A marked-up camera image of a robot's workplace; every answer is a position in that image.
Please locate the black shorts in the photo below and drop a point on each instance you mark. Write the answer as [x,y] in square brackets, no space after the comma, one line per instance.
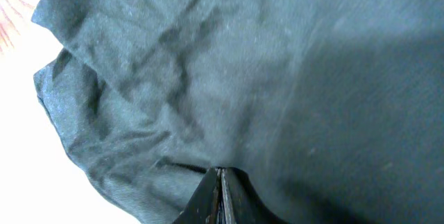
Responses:
[334,108]

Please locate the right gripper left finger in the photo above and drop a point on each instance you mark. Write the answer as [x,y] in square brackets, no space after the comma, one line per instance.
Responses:
[204,207]

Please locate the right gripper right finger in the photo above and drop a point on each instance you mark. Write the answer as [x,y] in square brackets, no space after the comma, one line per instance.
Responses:
[240,204]

